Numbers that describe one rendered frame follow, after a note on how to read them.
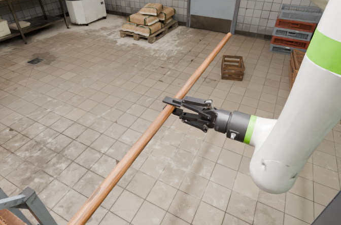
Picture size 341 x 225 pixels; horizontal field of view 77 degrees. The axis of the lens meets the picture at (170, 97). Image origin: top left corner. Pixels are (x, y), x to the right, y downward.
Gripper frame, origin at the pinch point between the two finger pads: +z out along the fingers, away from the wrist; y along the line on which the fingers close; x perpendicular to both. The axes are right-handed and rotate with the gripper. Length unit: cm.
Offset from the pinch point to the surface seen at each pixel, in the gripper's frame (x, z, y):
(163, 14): 358, 198, 78
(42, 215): -41, 36, 38
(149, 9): 324, 211, 62
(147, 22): 302, 204, 80
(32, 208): -42, 36, 30
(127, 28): 295, 250, 96
